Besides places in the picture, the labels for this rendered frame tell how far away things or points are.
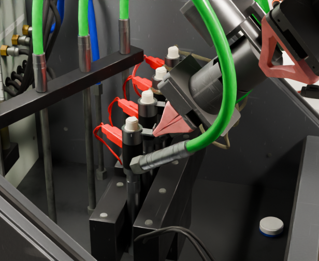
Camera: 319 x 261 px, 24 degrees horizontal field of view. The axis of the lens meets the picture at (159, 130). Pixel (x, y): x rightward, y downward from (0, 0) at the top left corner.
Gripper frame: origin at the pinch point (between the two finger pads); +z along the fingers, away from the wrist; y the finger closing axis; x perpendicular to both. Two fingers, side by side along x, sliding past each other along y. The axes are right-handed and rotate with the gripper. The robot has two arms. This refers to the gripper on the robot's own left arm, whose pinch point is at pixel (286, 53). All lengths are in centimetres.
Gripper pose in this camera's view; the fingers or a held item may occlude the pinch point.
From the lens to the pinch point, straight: 69.4
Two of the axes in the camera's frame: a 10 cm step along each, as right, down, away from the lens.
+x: 5.9, 8.1, -0.3
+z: -3.5, 2.9, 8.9
